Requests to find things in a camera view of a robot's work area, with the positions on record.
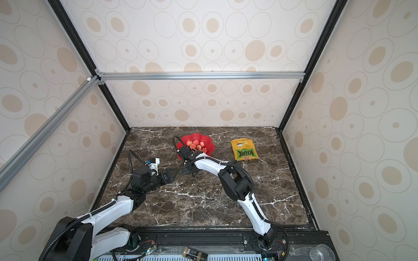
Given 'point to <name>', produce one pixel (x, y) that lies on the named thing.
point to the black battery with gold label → (191, 254)
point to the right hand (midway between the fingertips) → (194, 167)
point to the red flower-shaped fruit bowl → (208, 144)
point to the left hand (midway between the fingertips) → (178, 172)
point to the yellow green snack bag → (244, 149)
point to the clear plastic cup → (322, 252)
